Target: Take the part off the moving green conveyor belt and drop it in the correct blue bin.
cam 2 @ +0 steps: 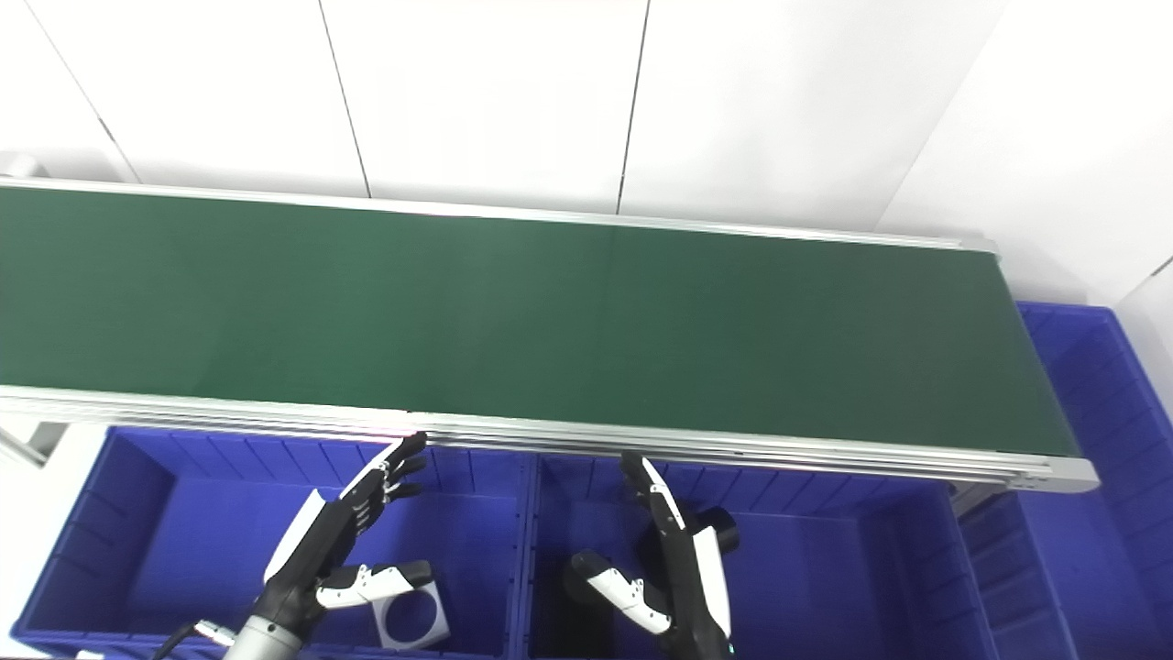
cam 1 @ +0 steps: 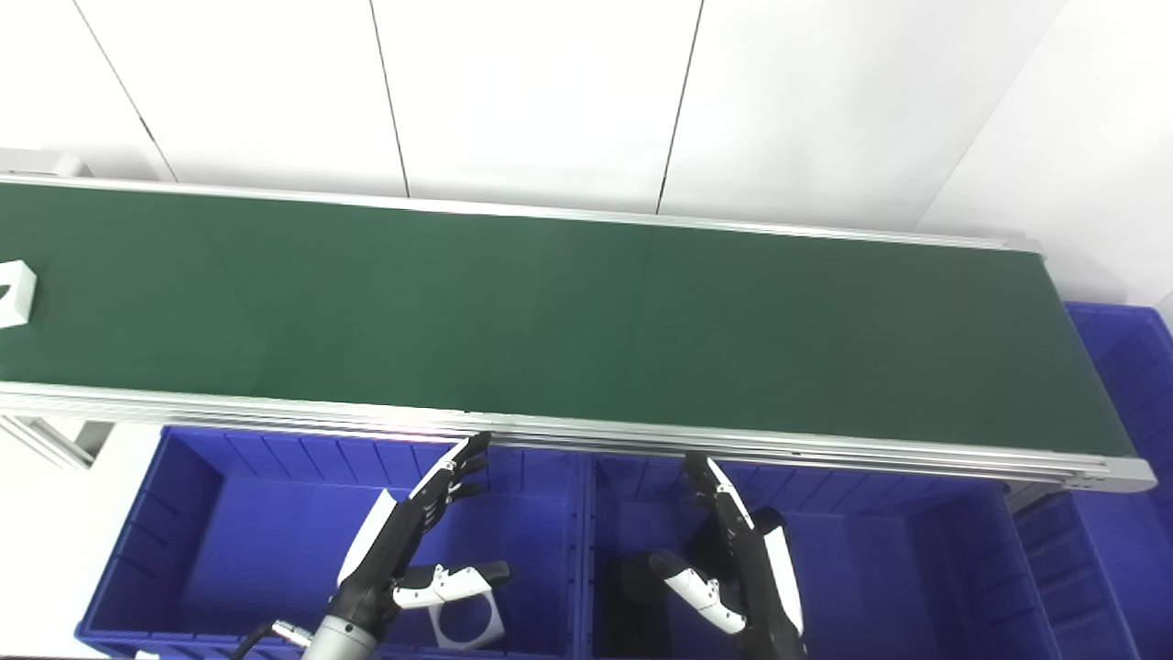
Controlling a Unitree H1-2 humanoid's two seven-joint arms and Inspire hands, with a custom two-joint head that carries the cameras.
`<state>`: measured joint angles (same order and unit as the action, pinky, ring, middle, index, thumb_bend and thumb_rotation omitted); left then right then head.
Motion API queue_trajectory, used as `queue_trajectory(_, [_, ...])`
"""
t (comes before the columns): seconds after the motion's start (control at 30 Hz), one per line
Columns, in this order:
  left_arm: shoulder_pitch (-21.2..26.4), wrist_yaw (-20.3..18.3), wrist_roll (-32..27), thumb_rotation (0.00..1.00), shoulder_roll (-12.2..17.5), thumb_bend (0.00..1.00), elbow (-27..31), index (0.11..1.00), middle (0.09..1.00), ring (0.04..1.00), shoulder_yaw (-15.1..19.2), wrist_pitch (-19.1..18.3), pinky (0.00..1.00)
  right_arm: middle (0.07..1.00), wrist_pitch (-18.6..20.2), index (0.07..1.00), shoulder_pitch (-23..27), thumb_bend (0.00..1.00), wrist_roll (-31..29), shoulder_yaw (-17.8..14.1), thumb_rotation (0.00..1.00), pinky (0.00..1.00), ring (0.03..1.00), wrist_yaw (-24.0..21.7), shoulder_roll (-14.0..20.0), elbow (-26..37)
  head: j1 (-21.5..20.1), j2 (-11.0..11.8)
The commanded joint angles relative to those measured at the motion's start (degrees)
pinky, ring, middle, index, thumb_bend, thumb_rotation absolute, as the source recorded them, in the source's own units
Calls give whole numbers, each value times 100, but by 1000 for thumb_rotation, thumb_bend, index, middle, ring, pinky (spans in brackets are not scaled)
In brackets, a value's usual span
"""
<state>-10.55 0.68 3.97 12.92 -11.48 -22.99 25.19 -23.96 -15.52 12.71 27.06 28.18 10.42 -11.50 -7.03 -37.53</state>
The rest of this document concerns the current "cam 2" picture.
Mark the white square part round hole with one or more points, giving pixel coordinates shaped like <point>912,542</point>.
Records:
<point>435,634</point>

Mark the grey conveyor end housing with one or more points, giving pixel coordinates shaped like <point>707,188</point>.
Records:
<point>18,167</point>

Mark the blue plastic bin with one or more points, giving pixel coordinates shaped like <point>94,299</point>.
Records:
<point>1100,568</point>
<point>211,550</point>
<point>825,587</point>

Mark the aluminium conveyor leg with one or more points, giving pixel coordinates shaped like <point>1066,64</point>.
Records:
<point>46,440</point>

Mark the green conveyor belt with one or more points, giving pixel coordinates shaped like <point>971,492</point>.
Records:
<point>550,321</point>

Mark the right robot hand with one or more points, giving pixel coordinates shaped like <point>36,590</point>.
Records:
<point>692,596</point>

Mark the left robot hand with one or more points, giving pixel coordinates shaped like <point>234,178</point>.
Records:
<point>312,550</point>

